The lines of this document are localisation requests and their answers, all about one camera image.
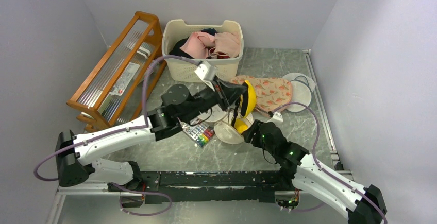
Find marker pen pack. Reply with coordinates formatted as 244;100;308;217
182;123;215;147

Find floral pink laundry bag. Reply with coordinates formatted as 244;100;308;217
230;75;292;113

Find pink bra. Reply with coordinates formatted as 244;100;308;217
209;32;241;58

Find yellow black item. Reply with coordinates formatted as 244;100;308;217
231;80;257;134

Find white mesh laundry bag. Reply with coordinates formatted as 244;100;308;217
283;73;316;106

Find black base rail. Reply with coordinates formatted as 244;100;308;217
107;169;310;205

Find cream plastic laundry basket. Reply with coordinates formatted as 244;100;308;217
161;19;244;82

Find dark navy garment in basket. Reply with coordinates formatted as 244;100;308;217
170;28;217;59

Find beige mesh laundry bag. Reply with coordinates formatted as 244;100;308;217
197;105;254;145

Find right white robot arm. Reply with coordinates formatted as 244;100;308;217
242;120;387;223

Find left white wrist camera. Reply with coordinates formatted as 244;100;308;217
194;61;216;92

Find pink garment in basket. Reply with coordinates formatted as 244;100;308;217
180;31;215;59

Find papers on shelf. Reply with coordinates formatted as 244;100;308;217
109;42;155;96

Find orange wooden shelf rack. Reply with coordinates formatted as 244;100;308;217
67;11;162;132

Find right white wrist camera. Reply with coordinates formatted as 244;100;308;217
267;112;283;125

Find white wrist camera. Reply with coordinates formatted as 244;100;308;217
267;112;283;125
194;61;216;92

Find red garment in basket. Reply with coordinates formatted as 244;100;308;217
211;54;230;59

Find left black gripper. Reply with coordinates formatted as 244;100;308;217
182;74;248;123

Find aluminium frame rail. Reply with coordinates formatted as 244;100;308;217
46;170;356;224

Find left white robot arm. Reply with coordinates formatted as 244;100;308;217
55;77;249;191

